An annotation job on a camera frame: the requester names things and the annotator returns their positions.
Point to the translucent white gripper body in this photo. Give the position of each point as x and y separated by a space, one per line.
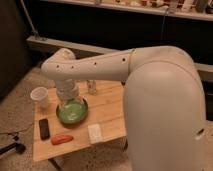
66 89

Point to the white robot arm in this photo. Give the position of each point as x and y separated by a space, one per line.
163 103

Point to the green bowl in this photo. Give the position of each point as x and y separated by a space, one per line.
72 111

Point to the clear glass jar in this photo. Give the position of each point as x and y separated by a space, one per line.
91 85

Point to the white rectangular block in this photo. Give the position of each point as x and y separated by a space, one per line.
95 134

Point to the wooden table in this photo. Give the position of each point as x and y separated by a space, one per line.
105 109

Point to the black tripod leg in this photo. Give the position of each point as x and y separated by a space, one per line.
18 147

